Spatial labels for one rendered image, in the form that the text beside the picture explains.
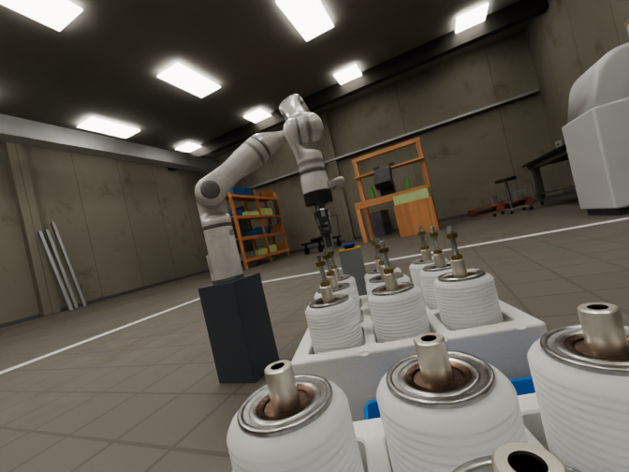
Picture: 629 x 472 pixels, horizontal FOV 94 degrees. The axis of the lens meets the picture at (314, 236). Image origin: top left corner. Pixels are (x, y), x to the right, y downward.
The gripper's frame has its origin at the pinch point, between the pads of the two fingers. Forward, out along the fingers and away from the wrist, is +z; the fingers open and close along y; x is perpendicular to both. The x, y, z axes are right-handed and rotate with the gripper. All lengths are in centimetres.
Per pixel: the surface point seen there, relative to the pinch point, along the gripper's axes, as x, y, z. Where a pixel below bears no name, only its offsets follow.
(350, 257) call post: 6.6, -12.9, 5.7
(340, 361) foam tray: -3.7, 31.0, 17.6
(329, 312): -3.6, 28.0, 10.5
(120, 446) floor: -58, 9, 35
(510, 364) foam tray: 20.6, 34.8, 21.9
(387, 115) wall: 305, -806, -321
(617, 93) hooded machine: 254, -146, -63
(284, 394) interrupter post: -9, 55, 9
